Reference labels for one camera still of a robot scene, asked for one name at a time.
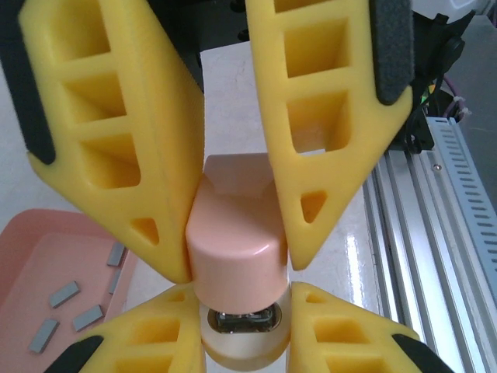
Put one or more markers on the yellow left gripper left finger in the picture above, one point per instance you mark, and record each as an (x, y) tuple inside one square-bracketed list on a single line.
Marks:
[(128, 349)]

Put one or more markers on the pink plastic tray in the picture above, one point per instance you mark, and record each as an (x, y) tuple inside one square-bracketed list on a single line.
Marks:
[(23, 272)]

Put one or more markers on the grey staple strip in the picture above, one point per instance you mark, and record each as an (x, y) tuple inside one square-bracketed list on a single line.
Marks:
[(116, 254), (88, 318), (115, 281), (64, 294), (43, 336)]

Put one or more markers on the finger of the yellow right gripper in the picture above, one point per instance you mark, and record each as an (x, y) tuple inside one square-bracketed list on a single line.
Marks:
[(167, 155), (272, 77)]

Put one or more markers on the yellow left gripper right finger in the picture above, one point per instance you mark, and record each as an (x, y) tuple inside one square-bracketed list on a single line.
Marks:
[(303, 342)]

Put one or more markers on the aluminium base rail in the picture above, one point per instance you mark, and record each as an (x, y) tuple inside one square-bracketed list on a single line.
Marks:
[(407, 252)]

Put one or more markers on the pink and white stapler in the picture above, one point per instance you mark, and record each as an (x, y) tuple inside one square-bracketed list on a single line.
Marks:
[(233, 233)]

